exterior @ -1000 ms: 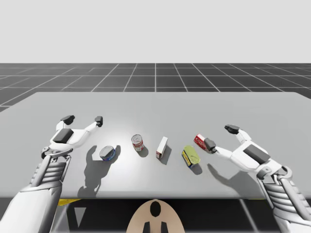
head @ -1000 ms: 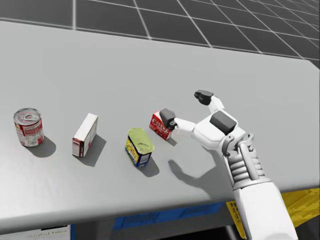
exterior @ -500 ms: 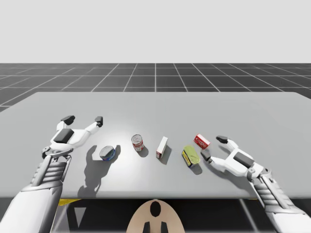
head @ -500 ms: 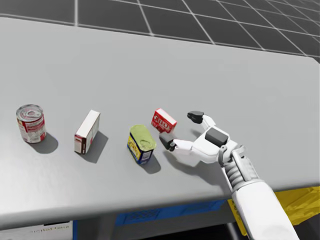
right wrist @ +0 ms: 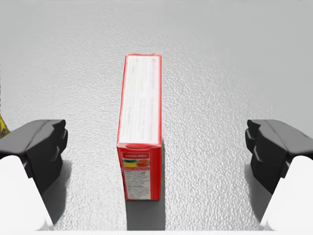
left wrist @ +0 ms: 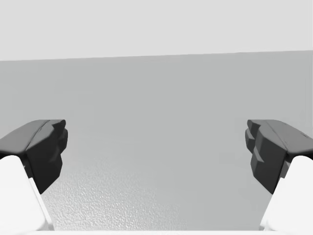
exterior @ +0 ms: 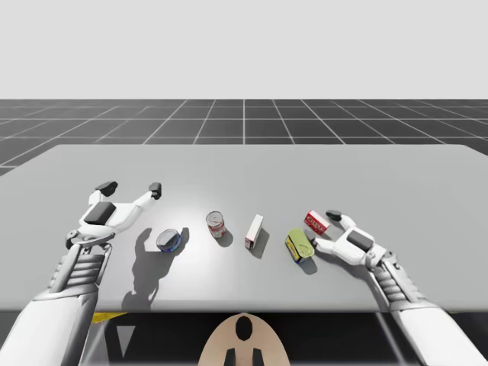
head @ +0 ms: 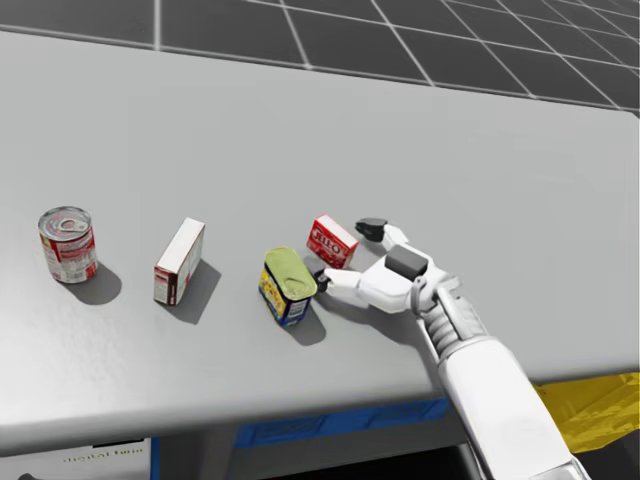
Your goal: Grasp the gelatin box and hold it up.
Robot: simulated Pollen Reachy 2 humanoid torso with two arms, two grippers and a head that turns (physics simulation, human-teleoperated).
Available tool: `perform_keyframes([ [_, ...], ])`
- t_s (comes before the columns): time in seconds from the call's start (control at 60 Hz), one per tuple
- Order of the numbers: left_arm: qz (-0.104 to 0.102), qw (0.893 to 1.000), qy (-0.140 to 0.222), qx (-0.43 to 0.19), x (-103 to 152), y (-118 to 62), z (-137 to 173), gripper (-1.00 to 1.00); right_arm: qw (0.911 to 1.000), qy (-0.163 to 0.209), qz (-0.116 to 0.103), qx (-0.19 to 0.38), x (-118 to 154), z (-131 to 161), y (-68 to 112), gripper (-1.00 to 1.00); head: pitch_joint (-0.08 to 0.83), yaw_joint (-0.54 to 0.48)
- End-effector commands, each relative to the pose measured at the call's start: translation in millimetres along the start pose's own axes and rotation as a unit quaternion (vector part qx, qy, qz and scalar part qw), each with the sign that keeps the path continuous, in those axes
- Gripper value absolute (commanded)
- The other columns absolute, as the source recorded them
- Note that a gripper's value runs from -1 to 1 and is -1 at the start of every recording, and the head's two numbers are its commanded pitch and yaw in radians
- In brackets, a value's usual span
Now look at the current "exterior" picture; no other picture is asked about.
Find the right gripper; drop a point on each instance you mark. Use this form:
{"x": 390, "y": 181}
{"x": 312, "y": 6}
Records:
{"x": 350, "y": 249}

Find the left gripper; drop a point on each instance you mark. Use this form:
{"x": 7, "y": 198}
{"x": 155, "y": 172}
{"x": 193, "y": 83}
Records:
{"x": 114, "y": 217}

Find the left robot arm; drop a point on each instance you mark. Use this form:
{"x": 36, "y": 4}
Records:
{"x": 57, "y": 312}

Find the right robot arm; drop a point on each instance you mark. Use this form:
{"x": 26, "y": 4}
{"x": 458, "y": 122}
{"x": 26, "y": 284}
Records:
{"x": 423, "y": 328}

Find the green and blue rectangular can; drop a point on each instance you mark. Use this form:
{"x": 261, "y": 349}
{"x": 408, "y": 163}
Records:
{"x": 299, "y": 244}

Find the blue flat can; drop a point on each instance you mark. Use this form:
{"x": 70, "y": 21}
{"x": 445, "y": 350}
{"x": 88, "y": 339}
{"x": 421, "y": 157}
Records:
{"x": 168, "y": 240}

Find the red and white carton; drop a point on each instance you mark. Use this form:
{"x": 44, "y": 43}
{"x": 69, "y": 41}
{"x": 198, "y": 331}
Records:
{"x": 254, "y": 231}

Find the red and white can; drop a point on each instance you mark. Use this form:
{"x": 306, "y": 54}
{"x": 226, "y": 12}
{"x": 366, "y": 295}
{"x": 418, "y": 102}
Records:
{"x": 216, "y": 225}

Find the tan robot part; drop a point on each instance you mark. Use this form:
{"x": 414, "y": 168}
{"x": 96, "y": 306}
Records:
{"x": 244, "y": 350}

